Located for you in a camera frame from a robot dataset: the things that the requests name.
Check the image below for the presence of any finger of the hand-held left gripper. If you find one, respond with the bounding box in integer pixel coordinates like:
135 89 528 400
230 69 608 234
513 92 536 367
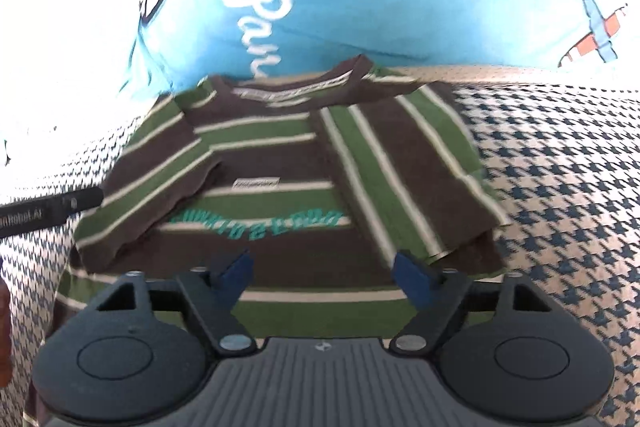
0 186 105 239

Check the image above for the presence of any green brown striped shirt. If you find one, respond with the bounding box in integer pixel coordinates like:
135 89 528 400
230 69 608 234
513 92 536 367
22 55 513 427

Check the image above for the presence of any houndstooth sofa seat cover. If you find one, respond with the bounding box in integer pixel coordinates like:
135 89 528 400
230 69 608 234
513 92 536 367
0 67 640 427

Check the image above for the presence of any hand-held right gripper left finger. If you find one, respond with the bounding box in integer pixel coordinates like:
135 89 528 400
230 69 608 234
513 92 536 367
96 249 257 355

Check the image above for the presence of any blue back cushion, script print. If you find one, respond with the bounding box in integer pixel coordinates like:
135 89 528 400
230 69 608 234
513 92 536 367
117 0 640 100

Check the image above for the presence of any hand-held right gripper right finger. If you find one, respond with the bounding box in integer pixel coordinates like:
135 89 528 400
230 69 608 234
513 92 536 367
389 250 548 354

